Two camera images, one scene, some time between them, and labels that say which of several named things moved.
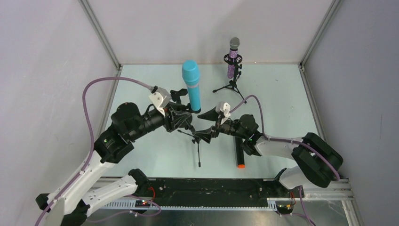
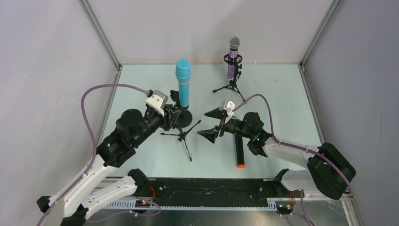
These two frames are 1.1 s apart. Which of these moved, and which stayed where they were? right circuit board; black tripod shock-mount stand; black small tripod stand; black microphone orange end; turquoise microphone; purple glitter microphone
Moved: turquoise microphone; black small tripod stand
Stayed: purple glitter microphone; right circuit board; black tripod shock-mount stand; black microphone orange end
